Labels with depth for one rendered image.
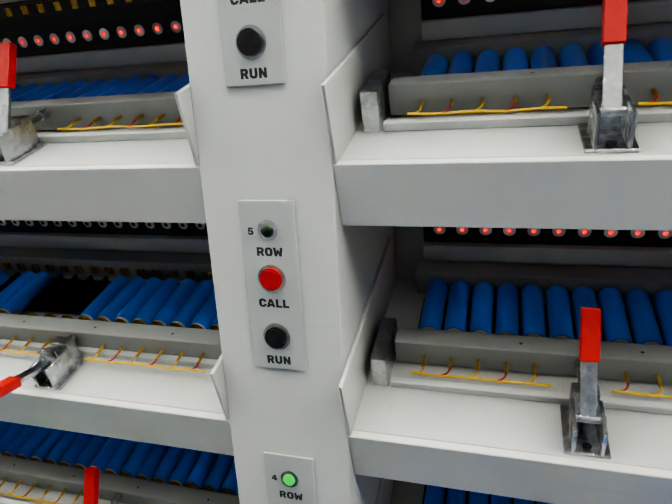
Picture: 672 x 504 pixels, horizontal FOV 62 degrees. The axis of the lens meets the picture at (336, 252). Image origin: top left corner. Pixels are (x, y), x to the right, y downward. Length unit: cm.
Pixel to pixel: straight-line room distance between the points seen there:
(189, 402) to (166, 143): 21
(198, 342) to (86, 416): 12
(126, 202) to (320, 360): 18
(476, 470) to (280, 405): 15
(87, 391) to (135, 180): 20
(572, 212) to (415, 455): 20
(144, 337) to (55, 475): 25
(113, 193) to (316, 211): 16
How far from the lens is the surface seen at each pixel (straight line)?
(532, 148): 35
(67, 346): 56
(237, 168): 38
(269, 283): 38
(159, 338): 51
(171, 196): 41
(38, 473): 74
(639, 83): 41
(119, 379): 53
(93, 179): 44
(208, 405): 47
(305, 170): 36
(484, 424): 42
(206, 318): 53
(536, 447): 41
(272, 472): 46
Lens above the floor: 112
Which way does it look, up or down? 16 degrees down
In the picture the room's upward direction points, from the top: 3 degrees counter-clockwise
